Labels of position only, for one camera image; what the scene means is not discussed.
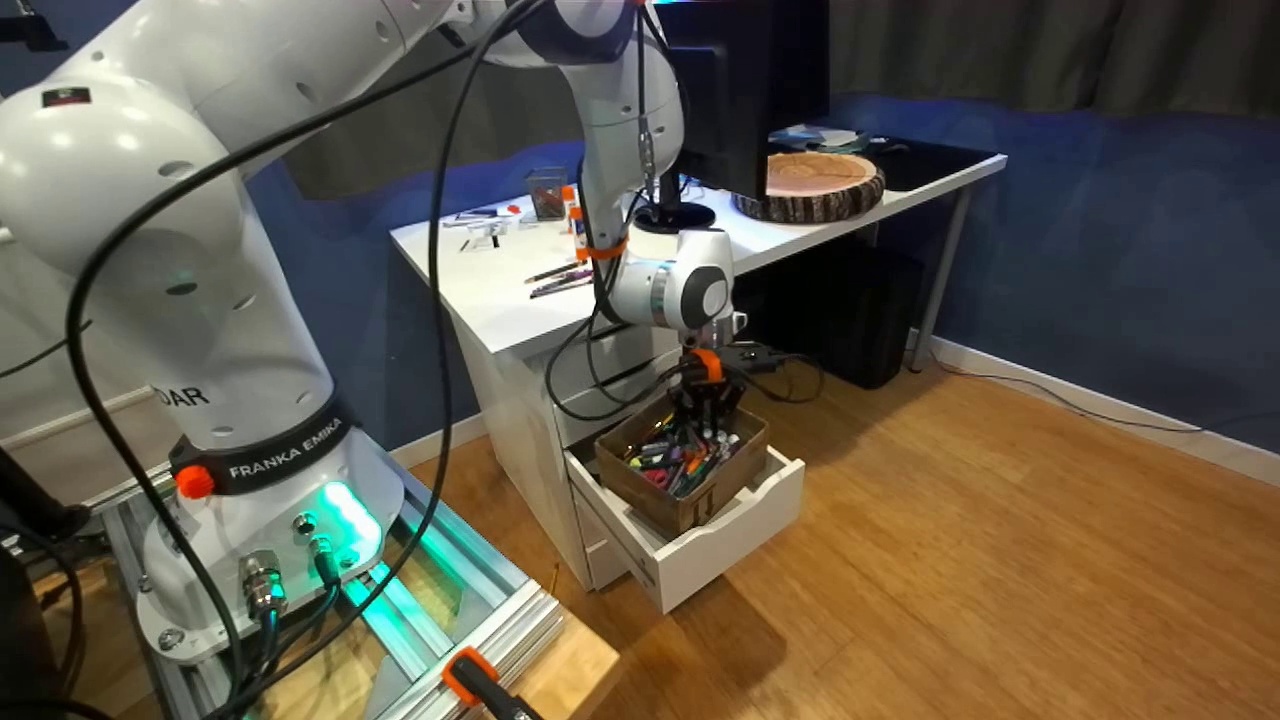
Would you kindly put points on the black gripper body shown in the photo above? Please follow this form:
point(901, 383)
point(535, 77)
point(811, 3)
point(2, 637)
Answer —
point(703, 370)

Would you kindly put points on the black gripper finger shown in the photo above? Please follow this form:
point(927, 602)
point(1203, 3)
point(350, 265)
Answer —
point(722, 407)
point(690, 408)

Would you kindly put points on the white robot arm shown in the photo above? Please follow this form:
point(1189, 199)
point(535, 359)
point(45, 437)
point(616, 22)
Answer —
point(126, 174)

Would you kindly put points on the cardboard box of pens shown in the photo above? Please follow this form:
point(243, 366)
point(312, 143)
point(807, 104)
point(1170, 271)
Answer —
point(680, 475)

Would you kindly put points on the black box under desk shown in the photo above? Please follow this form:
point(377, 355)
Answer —
point(843, 306)

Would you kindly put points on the black pen on desk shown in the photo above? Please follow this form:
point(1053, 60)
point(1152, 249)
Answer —
point(557, 275)

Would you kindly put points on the round wooden slab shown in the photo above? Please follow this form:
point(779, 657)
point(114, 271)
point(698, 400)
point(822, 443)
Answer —
point(813, 190)

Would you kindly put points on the black computer monitor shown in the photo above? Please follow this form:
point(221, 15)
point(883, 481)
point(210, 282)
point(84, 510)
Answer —
point(745, 68)

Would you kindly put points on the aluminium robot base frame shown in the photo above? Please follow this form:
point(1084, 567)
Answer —
point(396, 624)

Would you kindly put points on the orange black clamp handle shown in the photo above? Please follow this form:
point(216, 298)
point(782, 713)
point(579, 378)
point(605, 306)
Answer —
point(477, 687)

